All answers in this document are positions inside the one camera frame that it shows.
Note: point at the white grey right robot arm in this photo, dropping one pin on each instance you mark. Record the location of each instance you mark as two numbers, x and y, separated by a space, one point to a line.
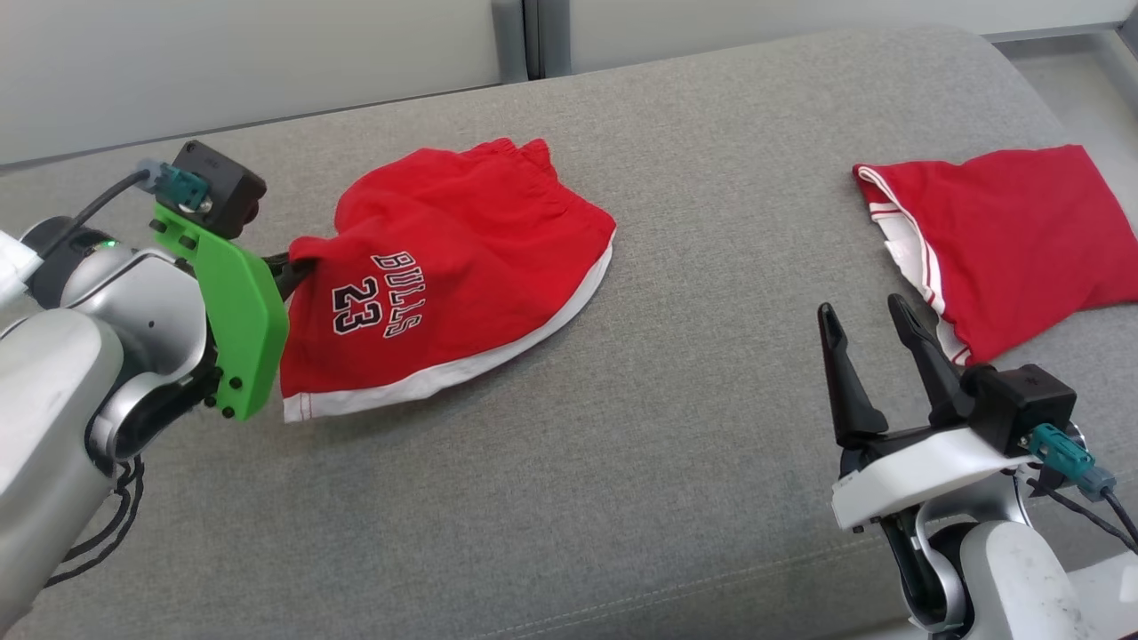
1013 587

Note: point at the grey partition post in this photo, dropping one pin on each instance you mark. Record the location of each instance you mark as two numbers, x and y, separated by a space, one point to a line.
533 36

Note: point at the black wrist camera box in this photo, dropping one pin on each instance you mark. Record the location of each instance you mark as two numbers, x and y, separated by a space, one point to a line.
1022 400
218 187

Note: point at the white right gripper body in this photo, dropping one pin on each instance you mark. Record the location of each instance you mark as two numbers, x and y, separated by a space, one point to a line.
916 471

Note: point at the red Bulls basketball shorts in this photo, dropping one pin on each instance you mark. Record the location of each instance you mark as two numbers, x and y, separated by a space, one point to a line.
444 222

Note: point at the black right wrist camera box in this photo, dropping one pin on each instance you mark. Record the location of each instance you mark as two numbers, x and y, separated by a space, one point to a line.
1022 400

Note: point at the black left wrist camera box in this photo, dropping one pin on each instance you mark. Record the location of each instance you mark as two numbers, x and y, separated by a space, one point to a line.
218 187

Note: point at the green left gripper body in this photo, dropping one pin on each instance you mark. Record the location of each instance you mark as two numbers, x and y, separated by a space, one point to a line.
244 329

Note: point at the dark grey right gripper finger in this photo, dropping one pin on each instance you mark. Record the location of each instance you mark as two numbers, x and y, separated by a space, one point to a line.
849 391
933 373

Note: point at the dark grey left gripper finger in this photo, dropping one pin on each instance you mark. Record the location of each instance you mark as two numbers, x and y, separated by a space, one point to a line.
292 262
289 281

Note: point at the red white basketball jersey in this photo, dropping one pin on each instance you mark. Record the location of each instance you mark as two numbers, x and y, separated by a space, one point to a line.
1022 240

